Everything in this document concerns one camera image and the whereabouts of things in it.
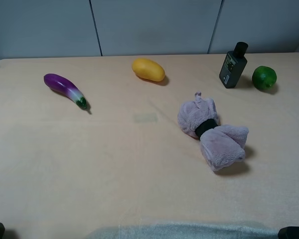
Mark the yellow mango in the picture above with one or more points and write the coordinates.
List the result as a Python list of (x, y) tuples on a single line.
[(148, 70)]

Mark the purple toy eggplant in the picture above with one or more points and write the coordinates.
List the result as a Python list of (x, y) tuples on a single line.
[(67, 88)]

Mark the green lime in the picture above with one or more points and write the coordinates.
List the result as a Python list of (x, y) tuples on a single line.
[(264, 78)]

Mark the dark grey plastic bottle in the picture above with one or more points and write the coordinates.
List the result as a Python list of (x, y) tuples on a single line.
[(234, 65)]

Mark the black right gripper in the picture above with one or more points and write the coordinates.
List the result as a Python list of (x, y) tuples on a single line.
[(291, 232)]

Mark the pink rolled towel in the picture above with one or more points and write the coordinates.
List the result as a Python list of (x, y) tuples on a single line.
[(221, 146)]

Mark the black band on towel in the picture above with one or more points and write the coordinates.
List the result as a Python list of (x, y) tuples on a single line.
[(205, 126)]

